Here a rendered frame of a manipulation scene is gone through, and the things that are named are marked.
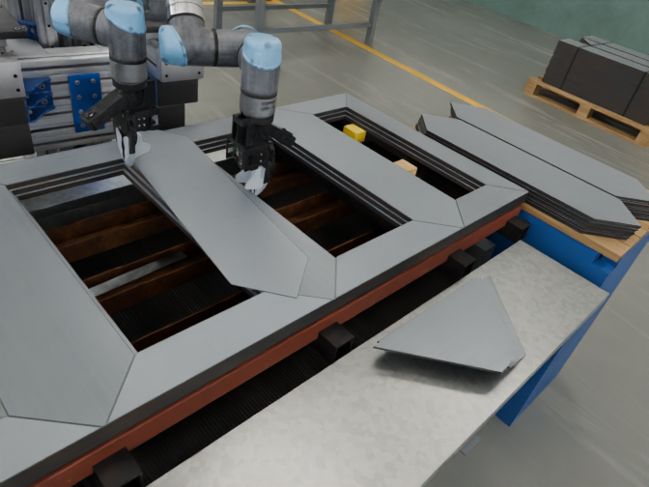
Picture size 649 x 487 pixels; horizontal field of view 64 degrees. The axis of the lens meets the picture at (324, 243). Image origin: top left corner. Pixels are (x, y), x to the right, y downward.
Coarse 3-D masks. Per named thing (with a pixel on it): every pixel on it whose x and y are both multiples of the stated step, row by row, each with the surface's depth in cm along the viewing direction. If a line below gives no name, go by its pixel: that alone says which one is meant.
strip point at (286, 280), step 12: (288, 264) 104; (300, 264) 104; (252, 276) 99; (264, 276) 100; (276, 276) 100; (288, 276) 101; (300, 276) 101; (252, 288) 96; (264, 288) 97; (276, 288) 98; (288, 288) 98
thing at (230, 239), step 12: (264, 216) 115; (228, 228) 110; (240, 228) 111; (252, 228) 111; (264, 228) 112; (276, 228) 113; (204, 240) 106; (216, 240) 106; (228, 240) 107; (240, 240) 108; (252, 240) 108; (264, 240) 109; (216, 252) 103; (228, 252) 104
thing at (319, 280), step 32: (320, 160) 142; (32, 192) 113; (352, 192) 135; (288, 224) 115; (480, 224) 132; (320, 256) 108; (416, 256) 115; (320, 288) 100; (256, 352) 88; (192, 384) 80; (0, 416) 71; (128, 416) 73; (64, 448) 67; (32, 480) 66
